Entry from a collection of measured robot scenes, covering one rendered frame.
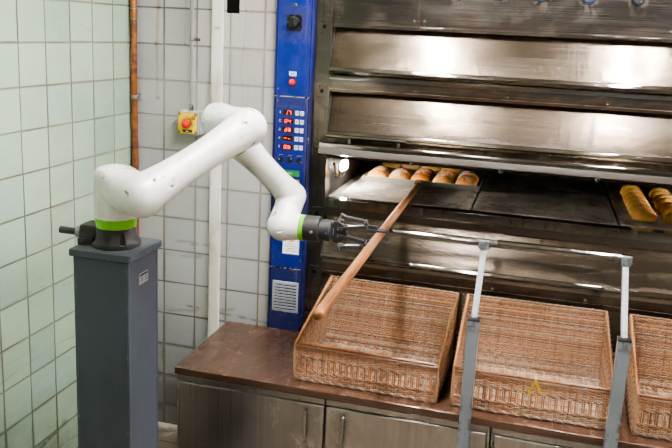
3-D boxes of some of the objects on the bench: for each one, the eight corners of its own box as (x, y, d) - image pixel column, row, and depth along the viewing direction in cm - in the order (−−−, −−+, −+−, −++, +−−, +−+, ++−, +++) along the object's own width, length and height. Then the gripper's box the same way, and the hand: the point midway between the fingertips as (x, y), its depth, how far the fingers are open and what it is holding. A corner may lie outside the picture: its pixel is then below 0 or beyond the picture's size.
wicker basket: (327, 334, 339) (329, 273, 333) (456, 354, 324) (461, 291, 318) (289, 380, 293) (292, 310, 287) (438, 406, 278) (443, 333, 272)
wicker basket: (460, 354, 324) (465, 291, 318) (601, 374, 310) (609, 309, 305) (447, 407, 277) (453, 334, 272) (612, 433, 264) (622, 357, 258)
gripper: (324, 205, 274) (391, 212, 269) (323, 248, 278) (388, 256, 272) (319, 209, 267) (387, 216, 262) (317, 254, 271) (384, 262, 265)
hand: (378, 235), depth 268 cm, fingers closed on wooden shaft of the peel, 3 cm apart
